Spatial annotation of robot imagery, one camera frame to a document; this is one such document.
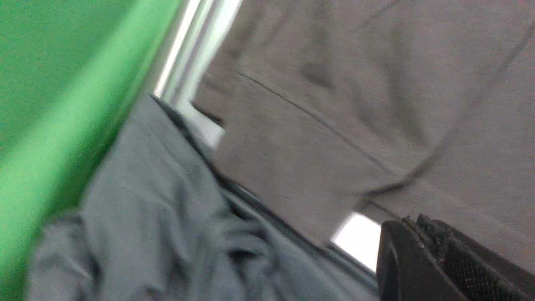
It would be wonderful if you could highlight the gray long-sleeved shirt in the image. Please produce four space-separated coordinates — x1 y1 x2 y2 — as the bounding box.
193 0 534 272

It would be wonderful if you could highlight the green backdrop cloth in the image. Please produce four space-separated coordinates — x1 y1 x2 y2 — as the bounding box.
0 0 181 301

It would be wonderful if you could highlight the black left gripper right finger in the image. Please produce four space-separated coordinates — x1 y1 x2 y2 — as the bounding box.
403 215 534 301

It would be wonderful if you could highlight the dark teal crumpled garment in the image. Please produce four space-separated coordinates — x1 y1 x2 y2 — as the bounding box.
25 95 379 301

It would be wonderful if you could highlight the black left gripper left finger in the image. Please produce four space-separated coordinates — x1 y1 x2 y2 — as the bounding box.
376 219 464 301

